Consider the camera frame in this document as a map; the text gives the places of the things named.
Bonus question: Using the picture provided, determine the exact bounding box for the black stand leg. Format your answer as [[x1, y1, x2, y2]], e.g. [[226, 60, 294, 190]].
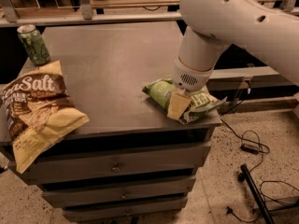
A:
[[240, 164, 275, 224]]

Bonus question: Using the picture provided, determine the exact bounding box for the green soda can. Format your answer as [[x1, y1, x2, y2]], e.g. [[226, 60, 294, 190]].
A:
[[17, 24, 50, 65]]

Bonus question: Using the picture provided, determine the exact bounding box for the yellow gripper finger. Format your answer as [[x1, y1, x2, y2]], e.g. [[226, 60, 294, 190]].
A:
[[167, 88, 192, 120]]

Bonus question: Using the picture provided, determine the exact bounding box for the grey drawer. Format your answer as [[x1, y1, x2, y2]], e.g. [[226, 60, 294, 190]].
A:
[[63, 195, 188, 222], [42, 175, 195, 208], [8, 141, 213, 186]]

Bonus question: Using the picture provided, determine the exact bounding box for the grey drawer cabinet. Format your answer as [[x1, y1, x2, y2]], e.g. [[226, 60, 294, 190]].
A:
[[34, 21, 221, 224]]

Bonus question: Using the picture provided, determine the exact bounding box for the yellow brown sea salt chip bag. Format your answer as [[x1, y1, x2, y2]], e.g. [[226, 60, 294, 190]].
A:
[[2, 62, 89, 174]]

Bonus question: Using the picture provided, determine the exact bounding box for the black power adapter with cable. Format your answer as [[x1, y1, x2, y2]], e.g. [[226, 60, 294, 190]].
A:
[[220, 100, 271, 156]]

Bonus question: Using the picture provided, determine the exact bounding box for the black floor cable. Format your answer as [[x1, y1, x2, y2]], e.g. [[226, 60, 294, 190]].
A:
[[225, 152, 299, 224]]

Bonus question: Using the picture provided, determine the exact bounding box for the bottom grey drawer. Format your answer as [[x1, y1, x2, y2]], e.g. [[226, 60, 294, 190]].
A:
[[63, 195, 188, 222]]

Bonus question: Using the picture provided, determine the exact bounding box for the metal railing frame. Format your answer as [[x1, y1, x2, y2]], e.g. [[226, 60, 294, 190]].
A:
[[0, 0, 299, 28]]

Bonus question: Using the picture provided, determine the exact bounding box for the green jalapeno chip bag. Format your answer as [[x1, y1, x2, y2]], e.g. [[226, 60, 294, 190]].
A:
[[142, 78, 226, 124]]

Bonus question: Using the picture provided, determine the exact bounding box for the middle grey drawer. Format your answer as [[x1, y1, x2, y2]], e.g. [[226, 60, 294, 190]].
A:
[[42, 175, 195, 208]]

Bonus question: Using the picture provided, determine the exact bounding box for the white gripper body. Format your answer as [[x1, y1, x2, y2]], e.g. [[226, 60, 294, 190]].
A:
[[172, 57, 213, 91]]

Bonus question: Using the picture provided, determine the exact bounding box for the top grey drawer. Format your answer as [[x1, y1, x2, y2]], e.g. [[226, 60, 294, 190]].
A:
[[8, 141, 213, 186]]

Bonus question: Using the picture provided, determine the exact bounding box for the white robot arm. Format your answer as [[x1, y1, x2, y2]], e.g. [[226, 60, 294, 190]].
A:
[[172, 0, 299, 91]]

